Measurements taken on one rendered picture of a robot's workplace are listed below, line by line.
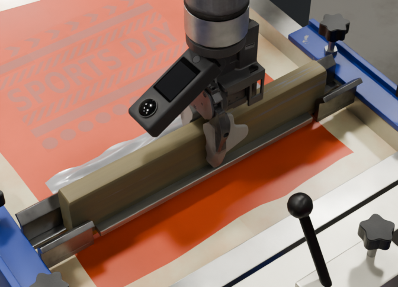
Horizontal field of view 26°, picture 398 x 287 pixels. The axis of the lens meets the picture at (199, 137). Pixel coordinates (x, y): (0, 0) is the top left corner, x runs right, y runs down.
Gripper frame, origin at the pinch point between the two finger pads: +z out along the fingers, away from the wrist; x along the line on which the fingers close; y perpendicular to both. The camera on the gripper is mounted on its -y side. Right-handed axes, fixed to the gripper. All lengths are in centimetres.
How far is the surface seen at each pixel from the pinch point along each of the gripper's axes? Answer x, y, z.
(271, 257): -17.7, -2.0, 2.0
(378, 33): 83, 131, 101
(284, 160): -4.1, 11.5, 5.3
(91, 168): 9.6, -11.7, 4.7
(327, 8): 103, 126, 101
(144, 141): 9.8, -2.8, 5.0
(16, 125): 23.7, -16.1, 5.3
